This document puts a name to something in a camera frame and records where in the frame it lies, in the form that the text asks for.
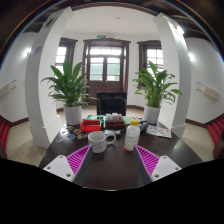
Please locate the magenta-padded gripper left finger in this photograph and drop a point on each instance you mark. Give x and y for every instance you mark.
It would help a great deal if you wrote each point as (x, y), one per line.
(78, 160)

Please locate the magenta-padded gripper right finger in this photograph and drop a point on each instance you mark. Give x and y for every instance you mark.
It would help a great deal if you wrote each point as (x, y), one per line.
(148, 160)

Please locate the clear bottle with yellow cap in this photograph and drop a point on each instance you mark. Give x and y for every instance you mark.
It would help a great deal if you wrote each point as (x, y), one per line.
(132, 136)

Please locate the flat round red coaster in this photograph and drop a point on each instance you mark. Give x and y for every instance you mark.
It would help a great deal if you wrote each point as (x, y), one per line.
(126, 150)

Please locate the white speckled mug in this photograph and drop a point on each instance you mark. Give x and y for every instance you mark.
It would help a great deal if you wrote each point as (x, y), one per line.
(98, 142)

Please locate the black sheet of round stickers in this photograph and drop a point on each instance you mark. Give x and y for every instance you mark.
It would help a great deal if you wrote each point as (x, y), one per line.
(71, 133)

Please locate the printed paper sheet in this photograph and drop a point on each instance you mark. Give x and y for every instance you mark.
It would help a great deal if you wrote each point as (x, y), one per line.
(159, 131)

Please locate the red plastic box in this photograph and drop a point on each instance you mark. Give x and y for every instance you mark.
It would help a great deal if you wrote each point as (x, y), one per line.
(90, 126)

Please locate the black phone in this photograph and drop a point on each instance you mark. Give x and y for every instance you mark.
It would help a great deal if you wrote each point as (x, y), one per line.
(112, 132)

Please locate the green box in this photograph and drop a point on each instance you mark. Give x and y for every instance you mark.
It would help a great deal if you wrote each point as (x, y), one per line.
(95, 117)

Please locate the brown tray of white packets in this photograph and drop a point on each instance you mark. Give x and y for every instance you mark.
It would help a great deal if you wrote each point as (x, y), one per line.
(115, 122)

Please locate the black chair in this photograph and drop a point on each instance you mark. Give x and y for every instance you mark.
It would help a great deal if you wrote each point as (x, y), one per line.
(111, 104)

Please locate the leafy plant in white pot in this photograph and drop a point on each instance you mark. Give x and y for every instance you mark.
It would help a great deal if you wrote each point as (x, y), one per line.
(155, 86)
(70, 88)

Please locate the red carpeted staircase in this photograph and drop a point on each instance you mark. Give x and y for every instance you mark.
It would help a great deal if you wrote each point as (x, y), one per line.
(3, 133)
(216, 130)

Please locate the dark wooden double door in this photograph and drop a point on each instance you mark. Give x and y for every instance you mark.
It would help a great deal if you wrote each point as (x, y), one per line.
(106, 85)

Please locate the dark framed window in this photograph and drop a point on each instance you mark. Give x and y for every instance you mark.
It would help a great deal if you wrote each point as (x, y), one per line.
(61, 55)
(155, 56)

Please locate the green exit sign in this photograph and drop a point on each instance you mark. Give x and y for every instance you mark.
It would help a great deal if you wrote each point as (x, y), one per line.
(101, 36)

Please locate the white wall radiator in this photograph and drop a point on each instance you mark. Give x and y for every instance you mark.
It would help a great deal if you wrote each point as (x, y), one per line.
(7, 88)
(208, 91)

